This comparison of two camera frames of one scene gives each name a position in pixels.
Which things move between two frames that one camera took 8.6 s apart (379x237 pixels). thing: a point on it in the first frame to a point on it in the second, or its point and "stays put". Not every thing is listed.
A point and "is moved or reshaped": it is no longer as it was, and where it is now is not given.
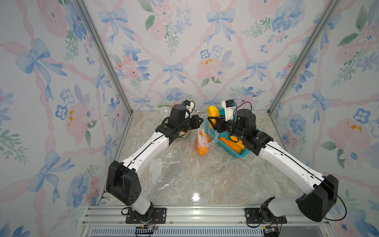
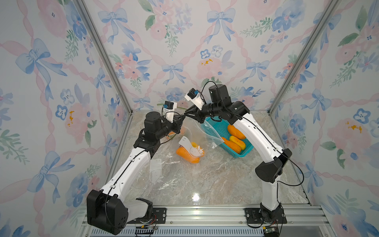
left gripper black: x=196 y=125 to x=177 y=122
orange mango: x=201 y=143 to x=184 y=154
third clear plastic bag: x=155 y=171 stays put
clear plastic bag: x=205 y=135 is moved or reshaped
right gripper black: x=220 y=122 to x=198 y=115
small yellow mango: x=212 y=111 is moved or reshaped
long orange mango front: x=231 y=144 stays put
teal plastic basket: x=216 y=136 stays put
